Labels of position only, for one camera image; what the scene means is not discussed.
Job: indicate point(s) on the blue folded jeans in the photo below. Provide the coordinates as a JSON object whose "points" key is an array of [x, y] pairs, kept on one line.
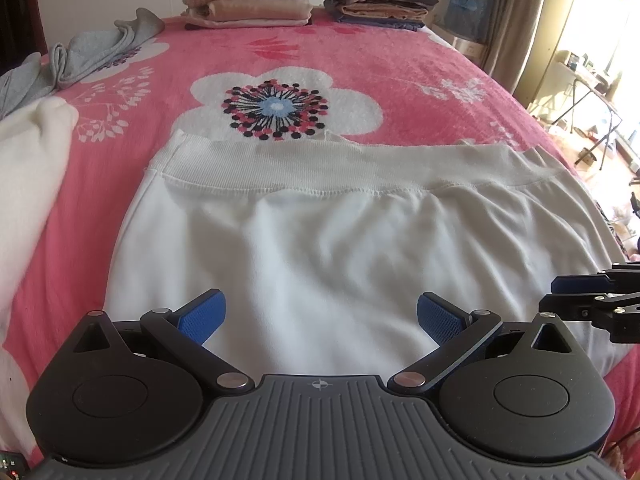
{"points": [[380, 24]]}

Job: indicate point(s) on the white water dispenser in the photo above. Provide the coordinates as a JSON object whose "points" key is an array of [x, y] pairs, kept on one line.
{"points": [[467, 49]]}

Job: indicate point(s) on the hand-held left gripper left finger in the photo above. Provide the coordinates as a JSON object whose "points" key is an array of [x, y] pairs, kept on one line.
{"points": [[202, 317]]}

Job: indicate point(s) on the beige folded cloth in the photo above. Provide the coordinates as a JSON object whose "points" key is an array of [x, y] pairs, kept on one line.
{"points": [[255, 10]]}

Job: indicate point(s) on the white fluffy garment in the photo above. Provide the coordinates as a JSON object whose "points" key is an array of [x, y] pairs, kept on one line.
{"points": [[25, 170]]}

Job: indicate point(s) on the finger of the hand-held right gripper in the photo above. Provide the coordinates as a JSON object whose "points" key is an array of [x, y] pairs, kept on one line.
{"points": [[580, 306], [575, 284]]}

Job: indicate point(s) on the brown folded garments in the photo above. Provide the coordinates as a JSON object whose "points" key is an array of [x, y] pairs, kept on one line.
{"points": [[385, 10]]}

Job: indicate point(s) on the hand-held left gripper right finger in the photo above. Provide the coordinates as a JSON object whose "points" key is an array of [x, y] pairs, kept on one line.
{"points": [[440, 320]]}

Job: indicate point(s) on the white sweatshirt with orange outline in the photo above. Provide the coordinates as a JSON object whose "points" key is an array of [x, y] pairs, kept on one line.
{"points": [[325, 250]]}

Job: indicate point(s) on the grey garment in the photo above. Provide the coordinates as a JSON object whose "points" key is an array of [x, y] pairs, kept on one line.
{"points": [[90, 55]]}

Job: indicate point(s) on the pink floral blanket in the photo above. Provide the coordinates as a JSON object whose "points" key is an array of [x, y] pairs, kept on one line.
{"points": [[400, 75]]}

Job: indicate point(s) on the black remote control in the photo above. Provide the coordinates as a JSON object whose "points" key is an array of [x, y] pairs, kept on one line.
{"points": [[11, 464]]}

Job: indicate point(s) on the beige curtain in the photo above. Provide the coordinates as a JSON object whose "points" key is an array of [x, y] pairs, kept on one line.
{"points": [[525, 20]]}

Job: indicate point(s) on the cluttered folding table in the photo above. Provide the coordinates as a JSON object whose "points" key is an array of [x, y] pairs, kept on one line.
{"points": [[590, 85]]}

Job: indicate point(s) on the blue covered water bottle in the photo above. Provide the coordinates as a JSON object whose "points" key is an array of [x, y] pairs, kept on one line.
{"points": [[470, 5]]}

